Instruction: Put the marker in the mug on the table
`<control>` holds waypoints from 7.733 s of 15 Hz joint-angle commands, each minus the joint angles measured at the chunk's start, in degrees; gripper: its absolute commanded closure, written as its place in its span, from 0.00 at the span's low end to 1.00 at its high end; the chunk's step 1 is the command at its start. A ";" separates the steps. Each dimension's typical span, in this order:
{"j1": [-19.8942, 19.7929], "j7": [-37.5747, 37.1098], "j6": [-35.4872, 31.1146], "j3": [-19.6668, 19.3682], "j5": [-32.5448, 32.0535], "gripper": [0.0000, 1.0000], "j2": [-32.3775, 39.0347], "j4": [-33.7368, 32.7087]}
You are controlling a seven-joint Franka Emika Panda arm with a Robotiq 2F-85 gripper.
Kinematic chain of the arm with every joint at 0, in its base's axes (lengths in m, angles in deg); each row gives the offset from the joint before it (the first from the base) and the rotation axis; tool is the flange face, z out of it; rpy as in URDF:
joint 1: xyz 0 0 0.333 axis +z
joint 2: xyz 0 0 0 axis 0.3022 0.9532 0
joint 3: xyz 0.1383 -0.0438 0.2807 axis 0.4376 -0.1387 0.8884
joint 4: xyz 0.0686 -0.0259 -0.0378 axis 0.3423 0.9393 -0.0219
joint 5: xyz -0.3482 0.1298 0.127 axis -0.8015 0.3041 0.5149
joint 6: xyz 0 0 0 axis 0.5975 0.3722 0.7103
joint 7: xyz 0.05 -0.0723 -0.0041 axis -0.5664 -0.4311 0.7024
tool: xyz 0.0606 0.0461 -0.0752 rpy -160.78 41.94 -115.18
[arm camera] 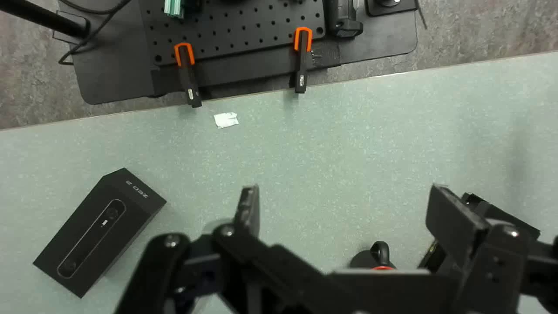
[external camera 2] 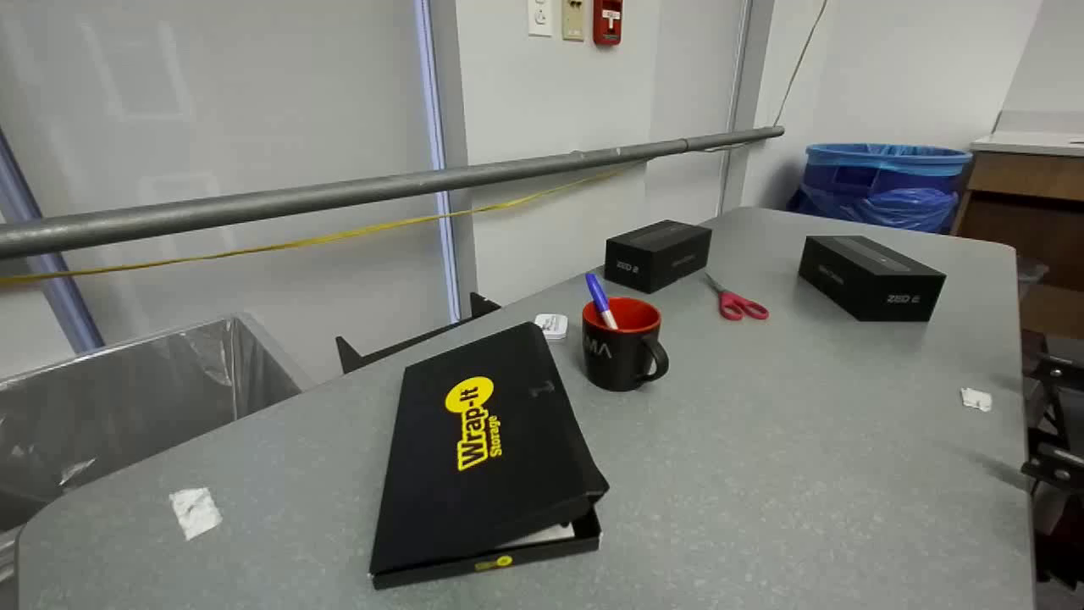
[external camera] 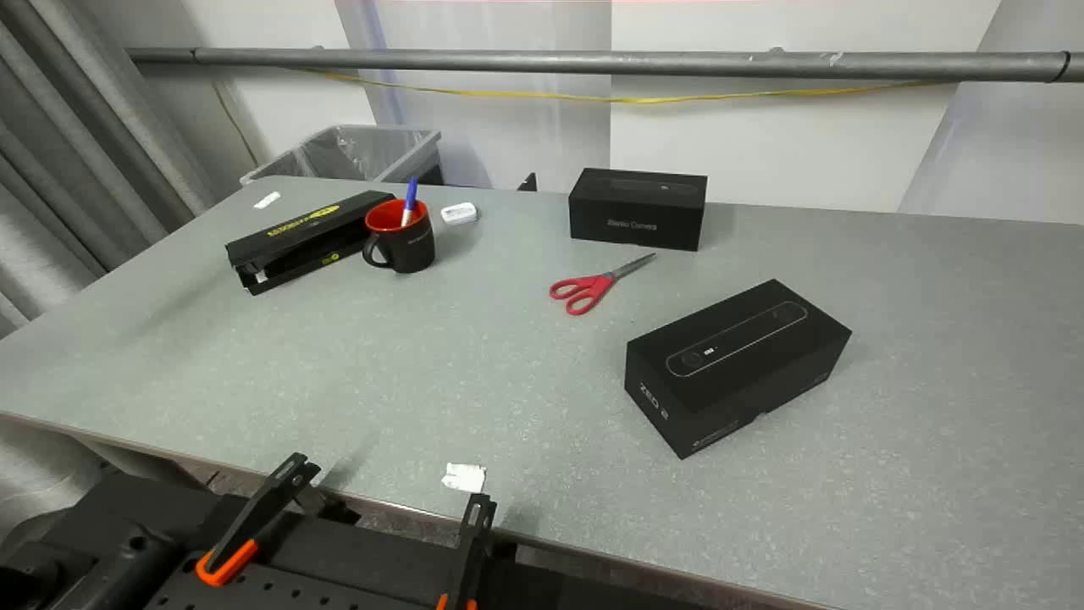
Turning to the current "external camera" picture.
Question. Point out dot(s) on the black perforated mounting base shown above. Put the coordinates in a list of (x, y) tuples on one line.
[(157, 548)]

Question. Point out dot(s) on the small white eraser block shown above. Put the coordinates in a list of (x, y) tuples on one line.
[(457, 213)]

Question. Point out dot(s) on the left black orange clamp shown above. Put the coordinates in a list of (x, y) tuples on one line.
[(236, 550)]

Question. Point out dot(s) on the right black orange clamp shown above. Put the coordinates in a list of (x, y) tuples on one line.
[(468, 557)]

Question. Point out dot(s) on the grey plastic bin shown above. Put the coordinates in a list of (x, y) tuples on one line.
[(375, 155)]

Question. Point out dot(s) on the long black box yellow label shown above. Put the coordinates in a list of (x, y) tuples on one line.
[(301, 244)]

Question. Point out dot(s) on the blue and white marker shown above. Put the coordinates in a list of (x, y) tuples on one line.
[(408, 200)]

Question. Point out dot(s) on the horizontal grey metal pipe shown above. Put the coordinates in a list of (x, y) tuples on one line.
[(833, 67)]

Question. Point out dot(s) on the red handled scissors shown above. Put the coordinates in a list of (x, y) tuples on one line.
[(581, 295)]

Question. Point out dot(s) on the white tape piece near edge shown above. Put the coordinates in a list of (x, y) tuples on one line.
[(462, 477)]

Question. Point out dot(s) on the large black box near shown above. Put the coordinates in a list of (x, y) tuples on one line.
[(716, 370)]

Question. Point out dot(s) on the black orange clamp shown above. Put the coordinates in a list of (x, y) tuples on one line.
[(236, 550), (468, 557)]

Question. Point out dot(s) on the small black box far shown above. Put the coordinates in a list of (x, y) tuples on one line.
[(637, 207)]

